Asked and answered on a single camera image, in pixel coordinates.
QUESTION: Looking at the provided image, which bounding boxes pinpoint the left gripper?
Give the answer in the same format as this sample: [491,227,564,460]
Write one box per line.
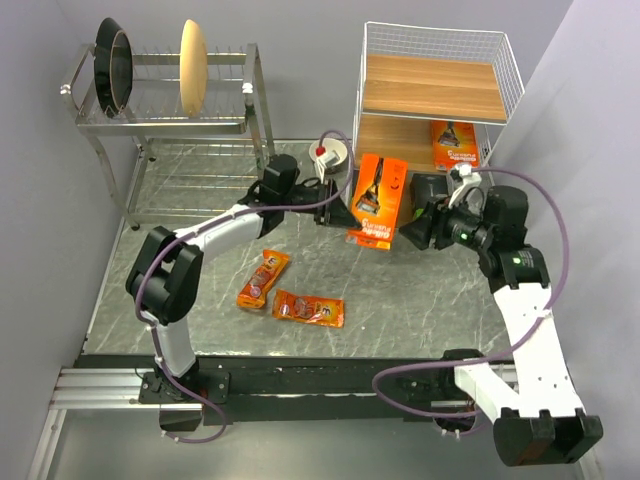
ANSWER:
[280,178,361,229]

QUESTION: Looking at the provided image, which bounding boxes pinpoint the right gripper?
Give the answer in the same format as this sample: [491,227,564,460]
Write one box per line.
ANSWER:
[397,190,494,252]

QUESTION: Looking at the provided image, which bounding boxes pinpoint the black green razor box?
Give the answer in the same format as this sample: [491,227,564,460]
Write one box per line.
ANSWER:
[409,173,449,220]

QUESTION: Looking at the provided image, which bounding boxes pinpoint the orange razor pack back side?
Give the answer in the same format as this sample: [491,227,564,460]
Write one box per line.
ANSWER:
[345,153,408,251]

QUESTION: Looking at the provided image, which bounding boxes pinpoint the orange Gillette Fusion pack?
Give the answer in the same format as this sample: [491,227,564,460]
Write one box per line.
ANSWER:
[431,120,480,172]

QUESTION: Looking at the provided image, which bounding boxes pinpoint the orange razor bag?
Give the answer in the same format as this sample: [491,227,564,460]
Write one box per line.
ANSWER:
[272,289,345,328]
[236,249,290,309]

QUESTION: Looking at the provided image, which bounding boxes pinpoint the white wire wooden shelf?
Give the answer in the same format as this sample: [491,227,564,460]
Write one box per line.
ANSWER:
[353,21,524,176]

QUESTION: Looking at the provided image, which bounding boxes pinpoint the steel dish rack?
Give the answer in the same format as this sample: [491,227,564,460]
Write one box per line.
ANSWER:
[60,43,275,230]

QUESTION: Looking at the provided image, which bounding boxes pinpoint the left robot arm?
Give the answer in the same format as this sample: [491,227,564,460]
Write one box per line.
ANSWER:
[125,154,361,402]

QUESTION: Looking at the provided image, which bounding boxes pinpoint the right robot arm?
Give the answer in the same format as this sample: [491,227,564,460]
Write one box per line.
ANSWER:
[400,186,604,466]

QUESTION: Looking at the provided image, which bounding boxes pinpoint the white brown bowl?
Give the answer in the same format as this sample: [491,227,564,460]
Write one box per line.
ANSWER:
[308,137,348,175]

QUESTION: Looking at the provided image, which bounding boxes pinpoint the beige plate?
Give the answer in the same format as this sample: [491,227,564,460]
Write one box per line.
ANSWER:
[179,19,208,118]

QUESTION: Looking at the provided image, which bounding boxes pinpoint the black plate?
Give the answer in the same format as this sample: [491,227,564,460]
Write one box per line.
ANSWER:
[93,17,133,118]

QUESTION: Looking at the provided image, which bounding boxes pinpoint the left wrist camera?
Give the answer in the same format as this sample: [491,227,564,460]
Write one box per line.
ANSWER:
[312,146,341,180]

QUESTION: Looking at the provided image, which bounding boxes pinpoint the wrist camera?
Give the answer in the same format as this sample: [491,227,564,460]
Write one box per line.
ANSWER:
[448,163,482,209]
[312,146,341,180]

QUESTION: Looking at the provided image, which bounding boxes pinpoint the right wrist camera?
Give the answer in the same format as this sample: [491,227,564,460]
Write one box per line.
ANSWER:
[448,163,482,209]

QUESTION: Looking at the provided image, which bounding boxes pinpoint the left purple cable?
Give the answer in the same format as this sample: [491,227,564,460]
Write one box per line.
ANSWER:
[134,129,357,445]

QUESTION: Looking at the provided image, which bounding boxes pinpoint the purple cable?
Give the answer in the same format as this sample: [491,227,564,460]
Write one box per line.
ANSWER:
[372,167,571,437]
[134,129,357,445]

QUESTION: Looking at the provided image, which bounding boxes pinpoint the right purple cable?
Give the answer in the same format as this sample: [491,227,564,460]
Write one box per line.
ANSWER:
[372,167,571,437]

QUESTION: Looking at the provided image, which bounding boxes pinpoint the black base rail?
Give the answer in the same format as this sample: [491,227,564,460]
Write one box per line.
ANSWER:
[137,349,496,431]

